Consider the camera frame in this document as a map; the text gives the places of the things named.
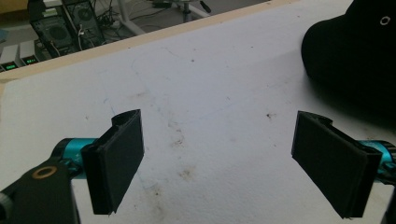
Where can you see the black cap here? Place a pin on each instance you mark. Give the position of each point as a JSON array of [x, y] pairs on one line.
[[355, 53]]

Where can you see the black computer tower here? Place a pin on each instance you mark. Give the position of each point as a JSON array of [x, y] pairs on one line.
[[53, 31], [85, 18]]

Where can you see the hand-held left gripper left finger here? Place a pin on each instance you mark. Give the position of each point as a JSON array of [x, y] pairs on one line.
[[120, 161]]

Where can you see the white box with green display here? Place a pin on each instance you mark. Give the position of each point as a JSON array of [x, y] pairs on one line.
[[28, 53], [9, 57]]

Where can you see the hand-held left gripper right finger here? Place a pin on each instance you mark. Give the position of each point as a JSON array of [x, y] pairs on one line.
[[333, 168]]

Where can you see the grey metal stand pole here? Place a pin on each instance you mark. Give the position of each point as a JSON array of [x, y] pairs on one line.
[[186, 12]]

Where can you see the white metal stand leg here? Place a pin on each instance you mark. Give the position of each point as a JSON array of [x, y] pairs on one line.
[[127, 17]]

